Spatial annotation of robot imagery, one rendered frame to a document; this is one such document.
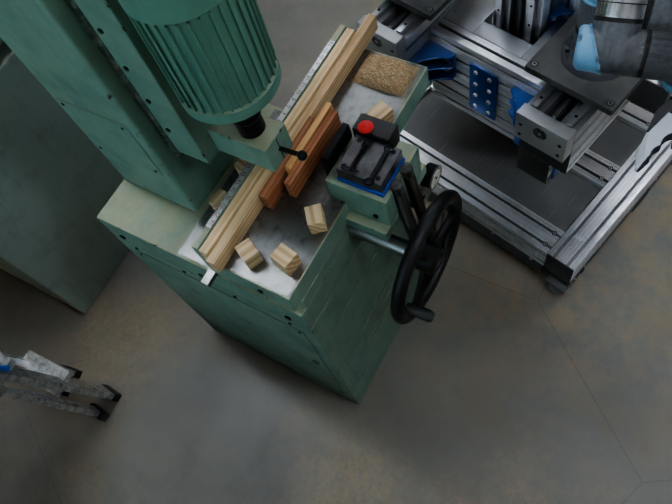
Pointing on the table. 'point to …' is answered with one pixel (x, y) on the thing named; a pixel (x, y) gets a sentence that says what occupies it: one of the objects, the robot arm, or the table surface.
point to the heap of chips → (385, 74)
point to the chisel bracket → (273, 134)
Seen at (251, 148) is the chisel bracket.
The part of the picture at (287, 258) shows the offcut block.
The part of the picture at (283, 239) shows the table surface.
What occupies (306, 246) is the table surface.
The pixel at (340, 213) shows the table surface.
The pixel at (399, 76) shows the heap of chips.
